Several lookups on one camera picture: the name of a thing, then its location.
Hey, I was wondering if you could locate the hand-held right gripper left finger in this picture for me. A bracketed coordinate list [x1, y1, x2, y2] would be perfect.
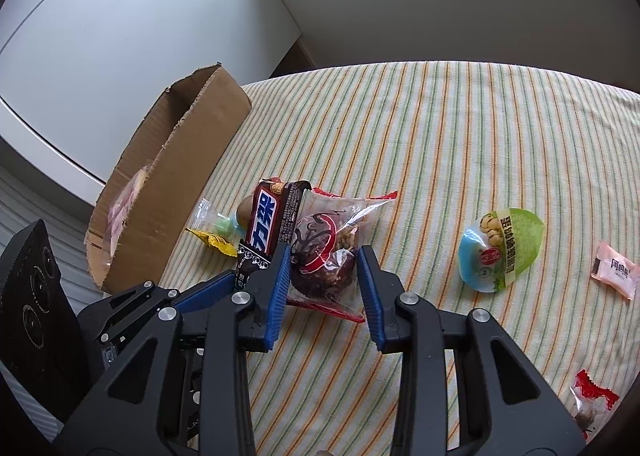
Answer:
[52, 242, 293, 456]

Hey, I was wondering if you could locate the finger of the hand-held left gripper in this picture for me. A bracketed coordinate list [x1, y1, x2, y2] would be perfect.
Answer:
[80, 272, 237, 344]

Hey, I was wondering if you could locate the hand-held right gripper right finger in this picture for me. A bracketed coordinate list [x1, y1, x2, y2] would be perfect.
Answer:
[356, 244, 587, 456]

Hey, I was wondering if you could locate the clear red-edged cake packet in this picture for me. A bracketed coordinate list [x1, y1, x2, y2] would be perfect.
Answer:
[286, 186, 399, 324]

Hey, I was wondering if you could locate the brown chocolate bar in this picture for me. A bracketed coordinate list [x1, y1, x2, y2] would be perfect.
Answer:
[235, 177, 312, 272]

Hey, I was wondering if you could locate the green egg-shaped snack packet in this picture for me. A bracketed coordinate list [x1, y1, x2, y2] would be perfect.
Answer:
[458, 207, 546, 293]

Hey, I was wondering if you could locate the brown cardboard box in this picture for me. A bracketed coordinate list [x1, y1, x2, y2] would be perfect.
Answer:
[84, 63, 253, 294]

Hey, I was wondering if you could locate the green candy in clear wrapper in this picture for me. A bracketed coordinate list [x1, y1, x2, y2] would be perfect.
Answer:
[192, 198, 246, 242]

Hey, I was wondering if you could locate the brown round snack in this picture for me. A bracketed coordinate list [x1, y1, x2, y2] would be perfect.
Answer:
[235, 193, 258, 229]

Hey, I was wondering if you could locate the grey slatted panel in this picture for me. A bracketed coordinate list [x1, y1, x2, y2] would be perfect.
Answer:
[0, 163, 101, 297]

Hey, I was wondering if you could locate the red and clear snack packet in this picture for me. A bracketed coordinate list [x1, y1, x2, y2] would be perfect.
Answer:
[570, 368, 621, 442]

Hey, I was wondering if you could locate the pink candy packet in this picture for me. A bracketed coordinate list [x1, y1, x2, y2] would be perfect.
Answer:
[590, 241, 640, 302]

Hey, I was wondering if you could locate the white cabinet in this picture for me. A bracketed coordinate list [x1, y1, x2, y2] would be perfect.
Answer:
[0, 0, 303, 184]

